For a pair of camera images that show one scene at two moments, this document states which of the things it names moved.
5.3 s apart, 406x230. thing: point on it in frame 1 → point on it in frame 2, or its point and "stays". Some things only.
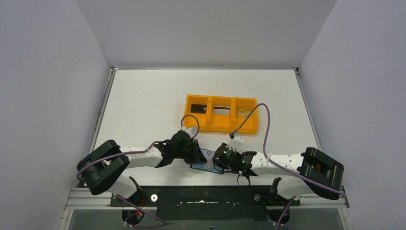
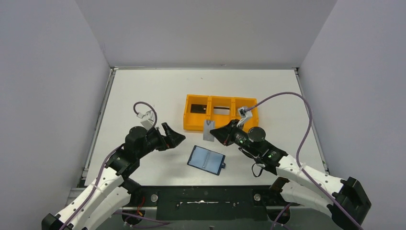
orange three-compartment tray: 223,114 stays
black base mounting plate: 206,203 stays
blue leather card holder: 209,166 stays
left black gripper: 195,152 → 163,137
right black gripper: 219,163 → 225,134
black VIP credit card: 198,108 stays
